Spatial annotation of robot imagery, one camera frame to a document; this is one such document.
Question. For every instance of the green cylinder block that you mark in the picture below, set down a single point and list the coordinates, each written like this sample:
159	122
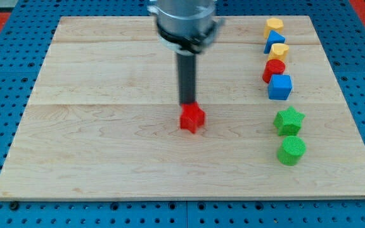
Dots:
291	150

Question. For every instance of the blue cube block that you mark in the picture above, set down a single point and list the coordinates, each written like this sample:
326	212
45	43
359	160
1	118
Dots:
280	87

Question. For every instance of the yellow hexagon block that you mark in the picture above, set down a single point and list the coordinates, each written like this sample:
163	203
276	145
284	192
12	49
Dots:
274	24

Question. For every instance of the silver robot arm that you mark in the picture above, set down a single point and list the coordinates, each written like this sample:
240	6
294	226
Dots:
187	27

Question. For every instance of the red star block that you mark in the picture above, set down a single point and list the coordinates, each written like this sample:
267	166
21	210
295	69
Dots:
192	117

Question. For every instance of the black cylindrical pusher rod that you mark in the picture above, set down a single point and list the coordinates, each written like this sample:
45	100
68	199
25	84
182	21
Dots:
186	74

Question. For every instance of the blue triangle block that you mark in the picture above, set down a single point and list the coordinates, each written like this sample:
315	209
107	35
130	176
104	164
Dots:
272	38

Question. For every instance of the red cylinder block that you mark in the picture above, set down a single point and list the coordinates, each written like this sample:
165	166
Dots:
273	67

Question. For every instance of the green star block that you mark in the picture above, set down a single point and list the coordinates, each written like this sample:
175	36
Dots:
288	122

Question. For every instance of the wooden board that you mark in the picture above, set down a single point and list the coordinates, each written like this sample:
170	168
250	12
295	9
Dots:
102	122

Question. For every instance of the yellow heart block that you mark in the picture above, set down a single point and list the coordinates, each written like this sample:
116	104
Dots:
278	51

